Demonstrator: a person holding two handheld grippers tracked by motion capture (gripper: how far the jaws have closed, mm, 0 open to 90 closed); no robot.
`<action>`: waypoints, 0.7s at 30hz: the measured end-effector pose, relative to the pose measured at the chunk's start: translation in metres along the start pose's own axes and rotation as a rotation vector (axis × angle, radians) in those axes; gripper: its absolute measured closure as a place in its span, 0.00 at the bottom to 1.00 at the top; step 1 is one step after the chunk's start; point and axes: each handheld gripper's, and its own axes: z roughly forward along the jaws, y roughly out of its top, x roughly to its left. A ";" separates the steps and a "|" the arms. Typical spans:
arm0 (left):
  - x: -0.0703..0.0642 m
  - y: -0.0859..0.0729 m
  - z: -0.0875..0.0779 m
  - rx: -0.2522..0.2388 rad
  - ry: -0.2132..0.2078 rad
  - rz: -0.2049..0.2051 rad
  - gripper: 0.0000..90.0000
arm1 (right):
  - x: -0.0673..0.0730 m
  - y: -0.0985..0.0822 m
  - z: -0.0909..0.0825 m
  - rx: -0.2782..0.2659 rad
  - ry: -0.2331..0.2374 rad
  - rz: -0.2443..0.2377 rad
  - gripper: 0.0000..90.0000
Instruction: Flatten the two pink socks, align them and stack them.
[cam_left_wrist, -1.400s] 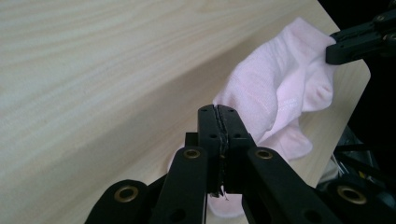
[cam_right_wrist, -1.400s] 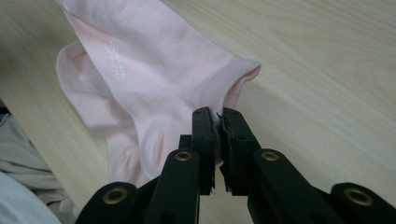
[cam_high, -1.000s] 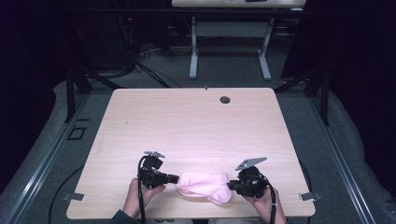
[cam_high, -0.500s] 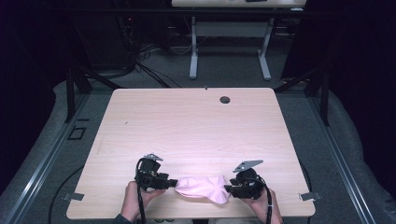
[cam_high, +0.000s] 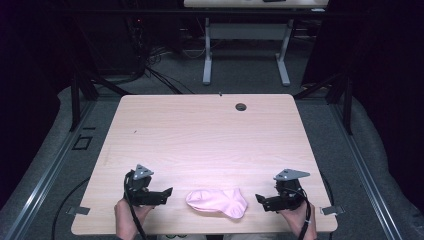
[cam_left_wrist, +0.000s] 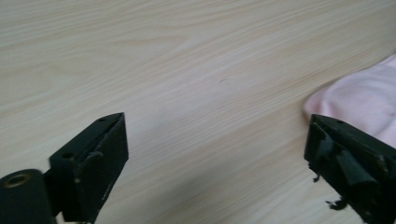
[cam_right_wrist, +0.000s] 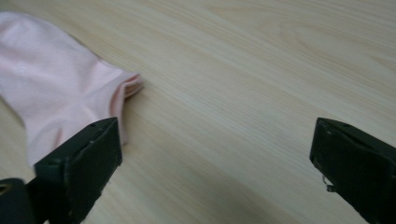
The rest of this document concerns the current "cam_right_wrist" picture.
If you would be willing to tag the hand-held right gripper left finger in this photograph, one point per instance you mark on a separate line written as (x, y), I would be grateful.
(77, 168)

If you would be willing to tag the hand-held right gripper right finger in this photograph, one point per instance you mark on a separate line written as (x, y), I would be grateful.
(358, 168)

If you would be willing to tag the pink sock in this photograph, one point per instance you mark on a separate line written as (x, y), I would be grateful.
(53, 81)

